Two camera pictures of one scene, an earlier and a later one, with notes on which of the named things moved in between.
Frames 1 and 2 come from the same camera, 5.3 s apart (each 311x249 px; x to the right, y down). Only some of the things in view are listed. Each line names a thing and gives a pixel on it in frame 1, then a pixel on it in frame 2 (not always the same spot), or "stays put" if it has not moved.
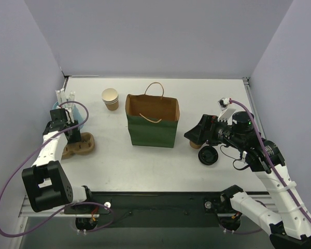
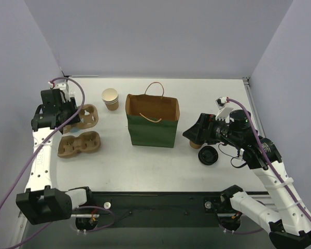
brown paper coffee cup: x=194 y=146 stays put
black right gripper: x=206 y=128 stays put
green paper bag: x=152 y=119 stays put
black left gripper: x=74 y=133 to x=69 y=114
